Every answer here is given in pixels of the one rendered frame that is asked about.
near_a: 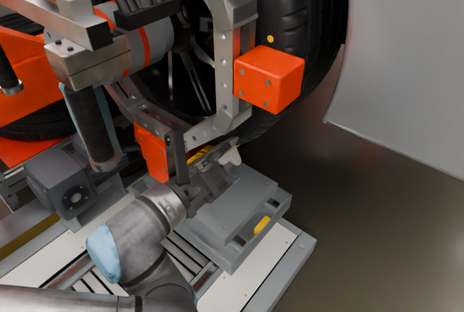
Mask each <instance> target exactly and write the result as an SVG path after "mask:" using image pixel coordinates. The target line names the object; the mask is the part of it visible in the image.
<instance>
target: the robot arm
mask: <svg viewBox="0 0 464 312"><path fill-rule="evenodd" d="M238 140H239V138H238V137H229V138H227V139H225V140H224V141H223V142H221V143H219V144H218V145H217V146H215V147H214V148H212V149H211V150H209V151H208V152H206V153H205V154H203V155H202V156H201V157H198V158H197V159H195V160H194V161H192V162H191V163H190V164H188V165H187V162H186V151H185V145H184V135H183V130H182V129H176V128H174V129H172V130H170V131H168V132H167V133H166V134H165V135H164V143H165V150H166V162H167V169H168V180H167V181H165V182H164V183H161V182H157V183H155V184H153V185H152V186H151V187H150V188H148V189H147V190H146V191H144V192H143V193H142V194H141V195H139V197H137V198H136V199H134V200H133V201H132V202H131V203H130V204H128V205H127V206H125V207H124V208H123V209H122V210H120V211H119V212H118V213H116V214H115V215H113V216H112V217H111V218H110V219H108V220H107V221H106V222H102V223H101V224H100V225H99V227H98V228H97V229H95V230H94V231H93V232H92V233H91V234H90V235H89V236H88V237H87V238H86V249H87V251H88V253H89V255H90V257H91V259H92V261H93V262H94V264H95V266H96V267H97V268H98V269H99V271H100V273H101V274H102V275H103V276H104V278H105V279H106V280H107V281H108V282H109V283H111V284H116V283H118V282H119V283H120V284H121V285H122V286H123V288H124V289H125V291H126V292H127V294H129V296H120V295H107V294H100V293H86V292H79V291H65V290H57V289H44V288H37V287H29V286H15V285H8V284H0V312H198V310H197V296H196V294H195V291H194V289H193V287H192V286H191V284H190V283H188V282H187V281H186V279H185V278H184V276H183V275H182V274H181V272H180V270H179V269H178V268H177V267H176V265H175V263H174V262H173V261H172V259H171V258H170V257H169V255H168V253H167V252H166V251H165V250H164V248H163V246H162V245H161V244H160V242H161V241H162V240H163V239H164V238H165V237H166V236H167V235H168V234H169V233H170V232H171V231H172V230H173V229H174V228H176V227H177V226H178V225H179V224H180V223H181V222H183V221H184V220H185V219H188V218H191V219H193V218H194V217H195V216H196V215H197V213H196V212H197V211H198V210H199V209H200V208H201V207H202V206H203V205H205V204H206V203H211V202H213V201H214V200H216V199H217V198H218V197H219V196H221V195H222V194H223V193H224V192H225V191H226V190H227V189H228V188H229V187H230V186H231V185H233V182H232V181H231V179H230V177H229V174H228V173H227V171H226V170H225V168H230V167H232V165H233V164H234V165H236V166H239V165H240V164H241V158H240V155H239V152H238V150H237V148H236V145H235V144H236V142H237V141H238ZM220 165H223V166H224V167H225V168H221V167H220ZM212 200H213V201H212ZM209 201H210V202H209Z"/></svg>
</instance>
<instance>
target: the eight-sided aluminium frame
mask: <svg viewBox="0 0 464 312"><path fill-rule="evenodd" d="M91 2H92V5H93V6H94V3H93V0H91ZM204 2H205V3H206V5H207V6H208V8H209V10H210V11H211V14H212V17H213V40H214V58H215V93H216V110H217V113H215V114H214V115H212V116H210V117H209V118H207V119H205V120H204V121H202V122H200V123H199V124H197V125H195V126H192V125H190V124H188V123H186V122H185V121H183V120H181V119H179V118H178V117H176V116H174V115H172V114H170V113H168V112H167V111H165V110H163V109H161V108H160V107H158V106H156V105H155V104H152V103H151V102H149V101H147V100H146V99H145V98H144V97H143V96H142V94H141V93H140V91H138V89H137V87H136V86H135V84H134V83H133V81H132V80H131V78H130V77H129V76H127V77H125V78H123V79H121V80H119V81H118V82H119V84H120V86H121V87H122V88H123V89H124V91H125V93H126V94H127V95H128V98H127V97H126V96H125V94H124V93H123V92H122V90H121V88H120V87H119V86H118V85H117V83H116V82H115V83H112V84H110V85H108V86H105V85H104V87H105V88H106V90H107V91H108V93H109V94H110V95H111V97H112V98H113V100H114V101H115V103H116V104H117V105H118V106H119V110H120V111H121V112H122V113H123V114H124V115H125V117H126V118H127V119H128V120H129V121H130V122H131V123H133V122H135V123H136V124H137V125H139V126H140V127H142V128H143V129H144V130H146V131H148V132H149V133H151V134H152V135H154V136H156V137H157V138H159V139H160V140H162V141H163V142H164V135H165V134H166V133H167V132H168V131H170V130H172V129H174V128H176V129H182V130H183V135H184V145H185V151H186V153H187V152H189V151H190V150H191V149H193V148H196V147H198V146H200V145H202V144H205V143H207V142H209V141H211V140H212V139H215V138H217V137H219V136H221V135H226V134H227V133H228V132H230V131H232V130H233V129H235V128H236V127H238V126H239V125H240V124H241V123H242V122H244V121H245V120H246V119H248V118H249V117H250V116H251V111H252V106H253V104H251V103H249V102H247V101H245V100H243V99H240V98H238V97H236V96H235V95H234V94H233V67H234V60H235V59H236V58H238V57H240V56H241V55H243V54H244V53H246V52H248V51H250V50H252V49H254V48H255V28H256V19H257V18H258V12H257V0H204Z"/></svg>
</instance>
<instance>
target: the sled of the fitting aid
mask: <svg viewBox="0 0 464 312"><path fill-rule="evenodd" d="M148 175H149V174H148ZM148 175H147V176H148ZM145 177H146V176H145ZM145 177H144V178H145ZM144 178H142V179H141V180H139V181H138V182H137V183H136V184H134V185H132V189H133V192H134V195H135V199H136V198H137V197H139V195H141V194H142V193H143V192H144V191H146V190H147V189H148V187H147V186H146V184H145V181H144ZM291 197H292V194H290V193H288V192H286V191H285V190H283V189H281V188H280V187H278V188H277V191H276V192H275V193H274V194H273V196H272V197H271V198H270V199H269V200H268V201H267V202H266V203H265V204H264V206H263V207H262V208H261V209H260V210H259V211H258V212H257V213H256V214H255V215H254V216H253V217H252V218H251V219H250V220H249V221H248V223H247V224H246V225H245V226H244V227H243V228H242V229H241V230H240V232H239V233H238V234H237V235H236V236H235V237H234V238H233V239H232V240H231V241H230V242H229V243H228V244H227V245H226V246H224V245H223V244H221V243H220V242H219V241H217V240H216V239H215V238H214V237H212V236H211V235H209V234H208V233H207V232H206V231H204V230H203V229H202V228H200V227H199V226H198V225H197V224H195V223H194V222H192V221H191V220H190V219H189V218H188V219H185V220H184V221H183V222H181V223H180V224H179V225H178V226H177V227H176V228H174V230H175V231H176V232H177V233H179V234H180V235H181V236H182V237H183V238H184V239H186V240H187V241H188V242H190V243H191V244H192V245H193V246H194V247H195V248H197V249H198V250H199V251H201V252H202V253H203V254H205V256H207V257H208V258H209V259H210V260H212V261H213V262H214V263H216V264H217V265H218V266H219V267H220V268H221V269H223V270H224V271H225V272H227V273H228V274H229V275H230V276H232V275H233V274H234V273H235V271H236V270H237V269H238V268H239V267H240V265H241V264H242V263H243V261H245V259H247V257H248V256H249V255H250V254H251V252H252V251H253V250H254V248H255V247H256V246H257V245H258V244H259V243H260V242H261V241H262V239H263V238H264V237H265V236H266V234H267V233H268V232H269V231H270V230H271V229H272V228H273V226H274V225H275V224H276V223H277V221H278V220H279V219H280V218H281V217H282V216H283V215H284V213H285V212H286V211H287V210H288V208H289V207H290V203H291Z"/></svg>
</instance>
